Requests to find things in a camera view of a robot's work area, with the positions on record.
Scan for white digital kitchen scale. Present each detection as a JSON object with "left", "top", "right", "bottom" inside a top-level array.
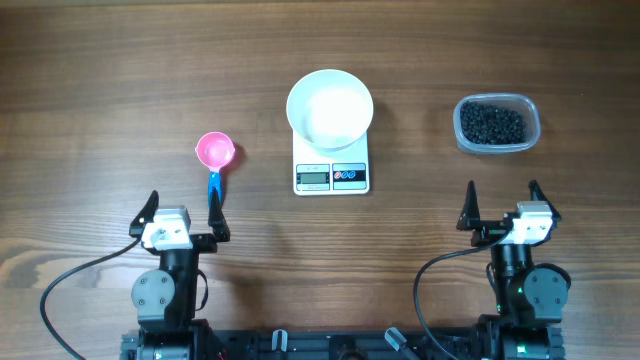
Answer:
[{"left": 293, "top": 134, "right": 371, "bottom": 196}]

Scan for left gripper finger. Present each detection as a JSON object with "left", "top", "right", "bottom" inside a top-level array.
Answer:
[
  {"left": 129, "top": 190, "right": 159, "bottom": 237},
  {"left": 208, "top": 188, "right": 231, "bottom": 242}
]

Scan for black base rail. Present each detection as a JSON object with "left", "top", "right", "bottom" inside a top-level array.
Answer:
[{"left": 120, "top": 328, "right": 566, "bottom": 360}]

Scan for white bowl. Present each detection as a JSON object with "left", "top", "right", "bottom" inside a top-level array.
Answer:
[{"left": 285, "top": 69, "right": 374, "bottom": 151}]

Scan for black cable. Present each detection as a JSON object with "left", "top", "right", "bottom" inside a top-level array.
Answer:
[
  {"left": 412, "top": 227, "right": 515, "bottom": 360},
  {"left": 39, "top": 236, "right": 143, "bottom": 360}
]

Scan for left black cable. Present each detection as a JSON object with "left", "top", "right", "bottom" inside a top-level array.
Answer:
[{"left": 39, "top": 236, "right": 143, "bottom": 360}]

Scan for black beans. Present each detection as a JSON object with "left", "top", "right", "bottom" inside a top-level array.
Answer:
[{"left": 460, "top": 102, "right": 526, "bottom": 145}]

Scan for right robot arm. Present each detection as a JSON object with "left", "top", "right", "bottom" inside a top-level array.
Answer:
[{"left": 456, "top": 180, "right": 571, "bottom": 360}]

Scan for clear plastic container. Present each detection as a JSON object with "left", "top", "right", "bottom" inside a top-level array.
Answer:
[{"left": 453, "top": 93, "right": 541, "bottom": 155}]

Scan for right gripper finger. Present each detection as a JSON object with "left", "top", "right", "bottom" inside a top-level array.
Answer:
[
  {"left": 528, "top": 180, "right": 562, "bottom": 221},
  {"left": 456, "top": 180, "right": 481, "bottom": 231}
]

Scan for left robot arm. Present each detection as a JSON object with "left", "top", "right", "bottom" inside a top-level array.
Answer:
[{"left": 120, "top": 189, "right": 230, "bottom": 360}]

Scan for pink scoop blue handle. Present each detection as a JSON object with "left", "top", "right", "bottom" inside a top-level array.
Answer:
[{"left": 195, "top": 132, "right": 236, "bottom": 204}]

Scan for right black cable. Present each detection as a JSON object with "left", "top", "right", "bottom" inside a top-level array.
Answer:
[{"left": 412, "top": 227, "right": 515, "bottom": 360}]

